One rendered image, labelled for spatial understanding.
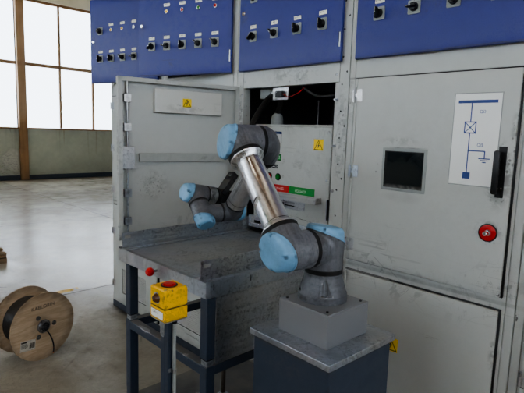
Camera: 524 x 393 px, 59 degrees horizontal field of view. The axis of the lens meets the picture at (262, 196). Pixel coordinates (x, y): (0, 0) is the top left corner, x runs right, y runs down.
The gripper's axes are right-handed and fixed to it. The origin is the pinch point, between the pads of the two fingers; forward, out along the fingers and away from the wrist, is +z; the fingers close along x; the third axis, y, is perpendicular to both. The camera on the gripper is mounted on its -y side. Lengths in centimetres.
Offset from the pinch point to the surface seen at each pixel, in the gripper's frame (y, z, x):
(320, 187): -8.1, 24.4, 19.7
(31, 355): 108, -38, -121
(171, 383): 60, -56, 37
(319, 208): 1.4, 26.1, 19.1
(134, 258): 32, -42, -18
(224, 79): -59, 12, -43
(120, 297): 88, 36, -162
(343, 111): -40, 14, 34
